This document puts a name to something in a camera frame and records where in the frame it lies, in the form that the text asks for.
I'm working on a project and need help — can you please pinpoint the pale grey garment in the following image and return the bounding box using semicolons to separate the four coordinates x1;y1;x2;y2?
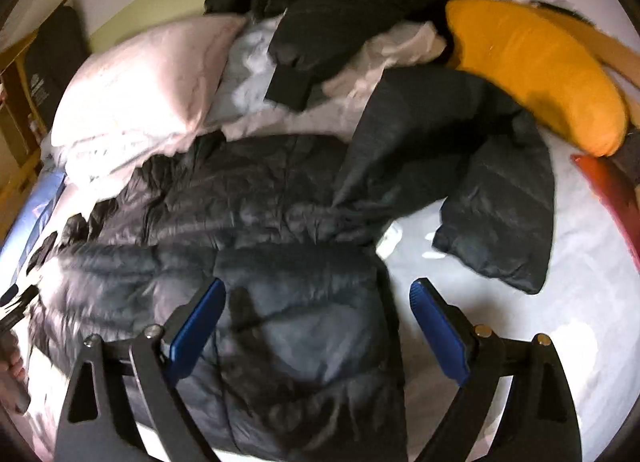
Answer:
212;16;286;125

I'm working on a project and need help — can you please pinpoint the pink comforter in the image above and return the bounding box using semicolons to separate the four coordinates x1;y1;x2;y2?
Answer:
50;14;248;193

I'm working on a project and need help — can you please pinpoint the blue cloth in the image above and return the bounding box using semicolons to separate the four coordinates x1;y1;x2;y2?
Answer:
0;172;67;293

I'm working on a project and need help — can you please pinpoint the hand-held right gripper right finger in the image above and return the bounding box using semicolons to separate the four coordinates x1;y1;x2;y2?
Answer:
410;278;583;462

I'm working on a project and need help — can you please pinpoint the red cloth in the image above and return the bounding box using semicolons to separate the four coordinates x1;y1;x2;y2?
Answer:
570;154;640;263

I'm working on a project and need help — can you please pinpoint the yellow banana plush pillow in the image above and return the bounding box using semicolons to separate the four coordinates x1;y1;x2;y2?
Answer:
444;0;630;157

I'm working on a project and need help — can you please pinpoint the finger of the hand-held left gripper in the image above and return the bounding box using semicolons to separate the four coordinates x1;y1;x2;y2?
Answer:
0;287;42;329

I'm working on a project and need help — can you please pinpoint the beige garment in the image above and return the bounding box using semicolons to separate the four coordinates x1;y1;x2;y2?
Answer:
320;22;448;97

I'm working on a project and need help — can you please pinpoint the black puffer jacket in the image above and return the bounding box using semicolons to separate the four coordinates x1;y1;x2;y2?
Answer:
27;64;557;460

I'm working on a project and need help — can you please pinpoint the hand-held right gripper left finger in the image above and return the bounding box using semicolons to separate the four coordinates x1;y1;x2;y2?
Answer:
55;278;227;462

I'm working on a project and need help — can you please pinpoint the person's left hand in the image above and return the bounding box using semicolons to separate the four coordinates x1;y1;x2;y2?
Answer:
0;332;31;393

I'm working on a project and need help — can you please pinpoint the black bag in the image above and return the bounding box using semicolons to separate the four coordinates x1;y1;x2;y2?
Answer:
25;6;92;129

